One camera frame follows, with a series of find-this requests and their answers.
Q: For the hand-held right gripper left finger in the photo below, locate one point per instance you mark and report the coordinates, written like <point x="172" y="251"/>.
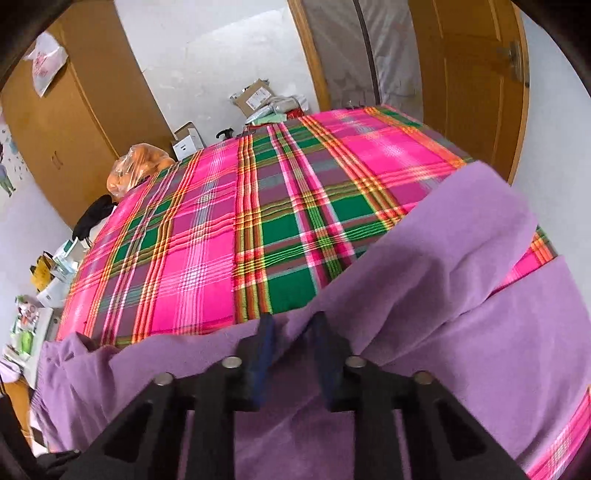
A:
<point x="263" y="364"/>

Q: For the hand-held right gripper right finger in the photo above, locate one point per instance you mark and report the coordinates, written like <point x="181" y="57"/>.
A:
<point x="325" y="369"/>

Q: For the purple fleece garment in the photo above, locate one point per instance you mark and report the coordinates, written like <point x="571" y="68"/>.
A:
<point x="461" y="300"/>

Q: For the pink green plaid bed sheet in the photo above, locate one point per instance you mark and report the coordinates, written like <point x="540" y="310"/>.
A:
<point x="207" y="230"/>

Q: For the white cabinet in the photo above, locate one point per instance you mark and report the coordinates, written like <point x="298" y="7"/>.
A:
<point x="44" y="332"/>

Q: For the white storage box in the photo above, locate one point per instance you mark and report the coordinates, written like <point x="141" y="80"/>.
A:
<point x="53" y="293"/>

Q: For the black cloth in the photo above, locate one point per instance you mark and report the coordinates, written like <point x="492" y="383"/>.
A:
<point x="92" y="217"/>

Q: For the bag of oranges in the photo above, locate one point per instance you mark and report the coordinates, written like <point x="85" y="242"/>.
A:
<point x="138" y="170"/>

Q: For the small black object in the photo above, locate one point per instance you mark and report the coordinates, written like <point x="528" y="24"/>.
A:
<point x="226" y="134"/>

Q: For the white cardboard box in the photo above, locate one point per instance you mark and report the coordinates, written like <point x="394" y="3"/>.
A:
<point x="187" y="143"/>

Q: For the yellow paper bag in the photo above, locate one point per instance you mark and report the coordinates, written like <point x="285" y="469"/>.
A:
<point x="41" y="272"/>

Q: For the brown cardboard box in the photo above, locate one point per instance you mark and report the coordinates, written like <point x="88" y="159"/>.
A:
<point x="254" y="97"/>

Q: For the wooden wardrobe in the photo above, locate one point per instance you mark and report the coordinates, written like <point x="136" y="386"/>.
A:
<point x="83" y="115"/>

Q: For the wooden door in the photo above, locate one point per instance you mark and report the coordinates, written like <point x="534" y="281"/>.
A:
<point x="466" y="83"/>

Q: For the clear plastic zip wardrobe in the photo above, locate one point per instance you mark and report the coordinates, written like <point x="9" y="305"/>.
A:
<point x="369" y="50"/>

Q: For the pink white plastic bag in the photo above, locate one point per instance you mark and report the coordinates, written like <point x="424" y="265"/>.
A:
<point x="46" y="64"/>

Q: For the wooden door frame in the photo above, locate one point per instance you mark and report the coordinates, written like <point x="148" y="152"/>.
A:
<point x="311" y="55"/>

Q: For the cartoon wall sticker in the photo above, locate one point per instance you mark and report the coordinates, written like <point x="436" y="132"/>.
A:
<point x="7" y="175"/>

